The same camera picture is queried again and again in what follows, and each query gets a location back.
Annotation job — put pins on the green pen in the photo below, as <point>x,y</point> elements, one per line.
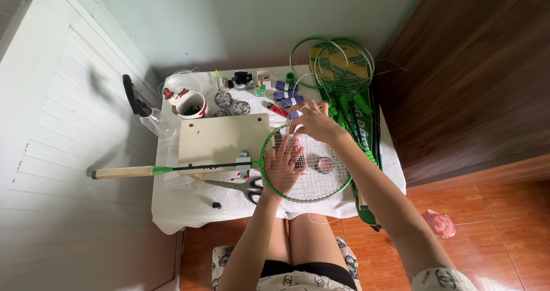
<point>217,79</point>

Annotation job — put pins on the purple grip tape roll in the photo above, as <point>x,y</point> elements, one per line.
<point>294,114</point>
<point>283,95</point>
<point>293,101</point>
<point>285,86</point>

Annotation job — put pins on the brown wooden door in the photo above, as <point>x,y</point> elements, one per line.
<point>464,80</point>

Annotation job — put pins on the small green and gold tool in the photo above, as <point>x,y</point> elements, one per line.
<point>260,89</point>

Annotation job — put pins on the small black cap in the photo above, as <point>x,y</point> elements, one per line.
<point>217,205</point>

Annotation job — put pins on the small green tape roll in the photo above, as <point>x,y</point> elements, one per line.
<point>290,77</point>

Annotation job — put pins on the person's patterned white shirt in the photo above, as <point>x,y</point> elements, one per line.
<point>300,283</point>

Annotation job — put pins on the person's black shorts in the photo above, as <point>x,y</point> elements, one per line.
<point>309,269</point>

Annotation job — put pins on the person's left hand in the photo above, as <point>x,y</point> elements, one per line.
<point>281,172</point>

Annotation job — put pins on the small white box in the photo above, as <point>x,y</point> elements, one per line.
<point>264,78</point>

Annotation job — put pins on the white towel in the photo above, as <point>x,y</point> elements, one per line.
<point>197,205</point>

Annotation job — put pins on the person's leg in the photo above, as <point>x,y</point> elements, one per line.
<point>278,239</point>
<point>313,239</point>

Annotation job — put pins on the clear spray bottle black trigger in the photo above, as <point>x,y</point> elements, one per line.
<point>157,121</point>

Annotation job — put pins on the green racket bag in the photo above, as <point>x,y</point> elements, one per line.
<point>365,140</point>

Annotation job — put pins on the red and black hand tool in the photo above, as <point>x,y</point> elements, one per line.
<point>277,109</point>

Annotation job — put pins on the white snowman mug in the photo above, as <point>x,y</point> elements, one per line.
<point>191,106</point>

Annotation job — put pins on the green badminton racket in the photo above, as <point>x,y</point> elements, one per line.
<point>291,63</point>
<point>373,58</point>
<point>369,74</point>

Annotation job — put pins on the round pink tape roll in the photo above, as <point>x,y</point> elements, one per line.
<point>325,165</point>

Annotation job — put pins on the person's left leg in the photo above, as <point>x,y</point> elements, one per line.
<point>278,239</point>

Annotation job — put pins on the grey clamp on racket shaft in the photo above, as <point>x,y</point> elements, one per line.
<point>243,164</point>

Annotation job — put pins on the person's right leg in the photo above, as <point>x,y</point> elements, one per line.
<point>313,239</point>

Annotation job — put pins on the black and grey device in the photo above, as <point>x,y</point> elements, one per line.
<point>243,80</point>

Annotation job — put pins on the pink water bottle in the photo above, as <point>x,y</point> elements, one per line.
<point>440,224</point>

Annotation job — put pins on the person's right hand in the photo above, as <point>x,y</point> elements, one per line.
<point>318,125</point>

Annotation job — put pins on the pale wooden board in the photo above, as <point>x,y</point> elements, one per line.
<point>223,140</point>

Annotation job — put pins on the round silver tin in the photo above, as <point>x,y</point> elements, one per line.
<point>241,107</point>
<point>223,98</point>
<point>222,113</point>

